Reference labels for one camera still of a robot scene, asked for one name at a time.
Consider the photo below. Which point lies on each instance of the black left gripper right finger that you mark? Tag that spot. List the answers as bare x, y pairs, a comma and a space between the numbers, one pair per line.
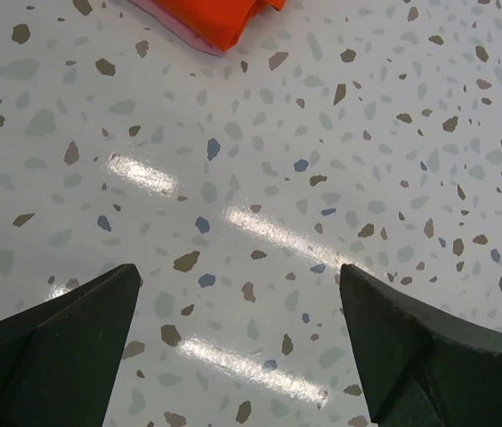
418, 365

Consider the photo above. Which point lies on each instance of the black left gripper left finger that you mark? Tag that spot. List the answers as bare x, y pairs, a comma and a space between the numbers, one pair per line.
59, 359

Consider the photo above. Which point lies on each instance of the folded pink t shirt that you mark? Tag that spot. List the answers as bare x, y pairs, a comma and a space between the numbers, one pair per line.
186, 34

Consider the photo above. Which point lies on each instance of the folded orange t shirt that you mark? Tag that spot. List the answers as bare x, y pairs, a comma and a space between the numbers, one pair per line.
218, 22

